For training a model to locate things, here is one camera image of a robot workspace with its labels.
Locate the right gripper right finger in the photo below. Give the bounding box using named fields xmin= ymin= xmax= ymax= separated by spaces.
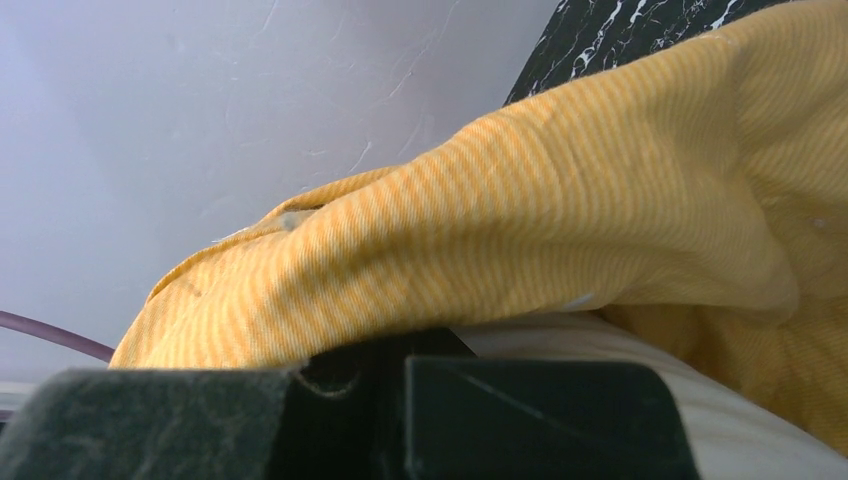
xmin=404 ymin=357 xmax=699 ymax=479

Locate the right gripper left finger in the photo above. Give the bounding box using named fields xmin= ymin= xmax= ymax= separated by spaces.
xmin=1 ymin=370 xmax=290 ymax=479

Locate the white pillow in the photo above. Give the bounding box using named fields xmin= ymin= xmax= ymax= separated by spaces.
xmin=455 ymin=312 xmax=847 ymax=479

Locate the yellow and blue pillowcase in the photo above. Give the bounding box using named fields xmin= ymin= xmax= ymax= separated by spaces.
xmin=111 ymin=1 xmax=847 ymax=452

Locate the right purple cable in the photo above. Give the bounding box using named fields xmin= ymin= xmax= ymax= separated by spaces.
xmin=0 ymin=309 xmax=117 ymax=364

